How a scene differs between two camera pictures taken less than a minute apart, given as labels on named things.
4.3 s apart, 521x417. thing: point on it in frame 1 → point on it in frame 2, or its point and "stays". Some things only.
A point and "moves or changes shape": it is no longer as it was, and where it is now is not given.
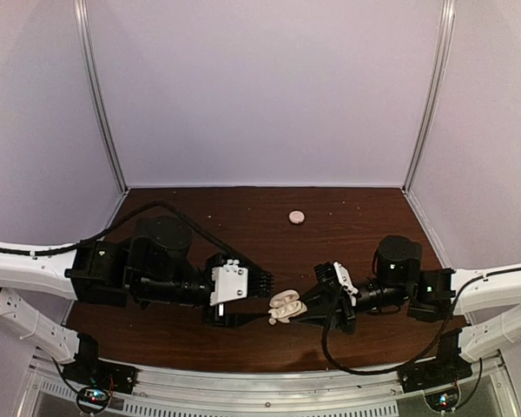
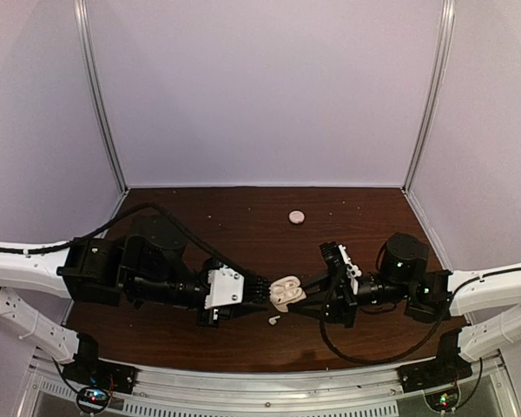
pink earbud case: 296,216 stays
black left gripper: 231,320 → 225,313
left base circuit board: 92,400 stays
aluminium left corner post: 92,71 stays
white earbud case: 286,305 moves or changes shape
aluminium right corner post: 448,11 stays
